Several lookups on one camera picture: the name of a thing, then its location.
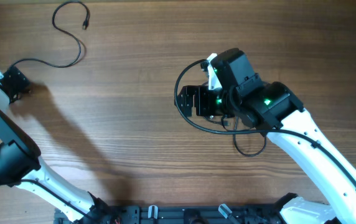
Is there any black usb cable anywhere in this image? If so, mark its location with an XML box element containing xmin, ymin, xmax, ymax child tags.
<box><xmin>202</xmin><ymin>114</ymin><xmax>268</xmax><ymax>157</ymax></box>
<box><xmin>6</xmin><ymin>0</ymin><xmax>91</xmax><ymax>74</ymax></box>

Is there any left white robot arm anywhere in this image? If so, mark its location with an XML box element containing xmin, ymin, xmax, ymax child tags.
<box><xmin>0</xmin><ymin>67</ymin><xmax>119</xmax><ymax>223</ymax></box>

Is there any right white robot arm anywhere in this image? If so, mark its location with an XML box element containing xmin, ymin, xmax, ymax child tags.
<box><xmin>174</xmin><ymin>48</ymin><xmax>356</xmax><ymax>223</ymax></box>

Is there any black metal base rail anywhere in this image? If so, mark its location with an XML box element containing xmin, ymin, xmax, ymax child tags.
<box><xmin>54</xmin><ymin>203</ymin><xmax>330</xmax><ymax>224</ymax></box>

